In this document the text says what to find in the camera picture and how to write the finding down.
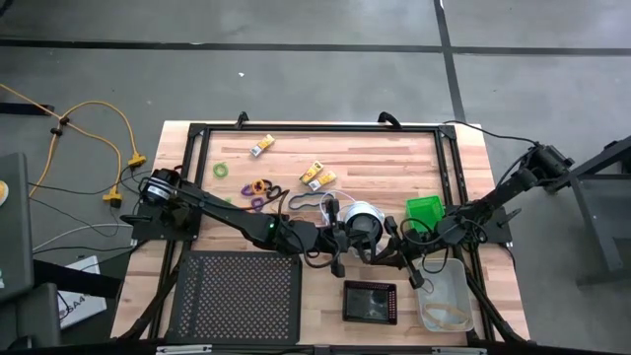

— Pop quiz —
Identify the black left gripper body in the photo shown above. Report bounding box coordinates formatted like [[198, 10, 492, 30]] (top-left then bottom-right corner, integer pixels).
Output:
[[297, 197, 354, 279]]

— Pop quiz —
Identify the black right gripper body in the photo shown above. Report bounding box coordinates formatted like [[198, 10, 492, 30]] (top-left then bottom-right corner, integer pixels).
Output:
[[385, 215, 457, 292]]

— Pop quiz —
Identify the wide tan rubber band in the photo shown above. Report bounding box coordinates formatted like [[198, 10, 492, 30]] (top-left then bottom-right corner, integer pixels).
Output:
[[422, 301, 472, 331]]

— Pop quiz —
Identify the white desk lamp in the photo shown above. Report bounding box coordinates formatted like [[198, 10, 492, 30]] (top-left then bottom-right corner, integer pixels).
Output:
[[342, 200, 386, 248]]

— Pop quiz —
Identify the grey desk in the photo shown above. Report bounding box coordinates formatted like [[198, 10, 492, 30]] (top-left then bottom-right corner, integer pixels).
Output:
[[0, 152, 35, 303]]

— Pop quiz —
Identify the green plastic basket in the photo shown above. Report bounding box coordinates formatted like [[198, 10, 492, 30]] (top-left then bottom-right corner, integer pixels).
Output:
[[404, 194, 447, 234]]

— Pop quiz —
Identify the black mesh tray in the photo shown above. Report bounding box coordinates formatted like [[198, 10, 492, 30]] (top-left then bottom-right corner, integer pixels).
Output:
[[342, 279, 398, 326]]

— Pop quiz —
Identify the black perforated metal riser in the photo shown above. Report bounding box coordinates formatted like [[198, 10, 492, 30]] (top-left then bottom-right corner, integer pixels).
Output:
[[165, 249, 303, 345]]

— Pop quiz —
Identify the black metal cart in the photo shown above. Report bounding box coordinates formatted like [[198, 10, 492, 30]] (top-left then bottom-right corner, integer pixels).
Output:
[[543, 133, 631, 288]]

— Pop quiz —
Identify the white printed box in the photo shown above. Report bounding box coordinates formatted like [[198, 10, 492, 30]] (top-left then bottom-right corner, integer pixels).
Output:
[[57, 254, 108, 330]]

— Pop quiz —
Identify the black flat bar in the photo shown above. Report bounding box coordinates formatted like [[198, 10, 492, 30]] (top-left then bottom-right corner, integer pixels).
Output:
[[33, 259, 123, 300]]

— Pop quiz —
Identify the dark grey chair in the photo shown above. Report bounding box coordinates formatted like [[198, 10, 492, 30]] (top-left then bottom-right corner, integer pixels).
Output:
[[0, 282, 63, 351]]

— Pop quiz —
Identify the black floor bar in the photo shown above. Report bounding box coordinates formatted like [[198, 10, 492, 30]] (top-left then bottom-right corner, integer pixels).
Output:
[[0, 102, 55, 117]]

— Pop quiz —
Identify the black aluminium rig frame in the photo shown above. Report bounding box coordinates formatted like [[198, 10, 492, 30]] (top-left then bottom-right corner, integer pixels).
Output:
[[115, 111, 531, 346]]

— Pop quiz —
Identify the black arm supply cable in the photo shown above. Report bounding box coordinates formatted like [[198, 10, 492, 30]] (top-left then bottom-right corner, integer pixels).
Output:
[[442, 119, 541, 148]]

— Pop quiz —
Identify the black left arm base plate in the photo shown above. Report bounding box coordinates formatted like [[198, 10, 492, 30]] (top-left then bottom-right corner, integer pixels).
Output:
[[119, 200, 204, 243]]

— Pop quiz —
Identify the yellow extension cable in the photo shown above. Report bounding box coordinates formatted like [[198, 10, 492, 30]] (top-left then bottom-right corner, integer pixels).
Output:
[[0, 82, 124, 207], [58, 101, 148, 169]]

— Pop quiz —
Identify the black floor cable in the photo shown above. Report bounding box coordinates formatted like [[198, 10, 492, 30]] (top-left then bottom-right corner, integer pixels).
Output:
[[28, 165, 152, 196], [28, 195, 124, 239]]

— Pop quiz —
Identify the grey floor cable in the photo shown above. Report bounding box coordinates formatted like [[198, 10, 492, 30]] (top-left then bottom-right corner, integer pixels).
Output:
[[32, 222, 135, 253]]

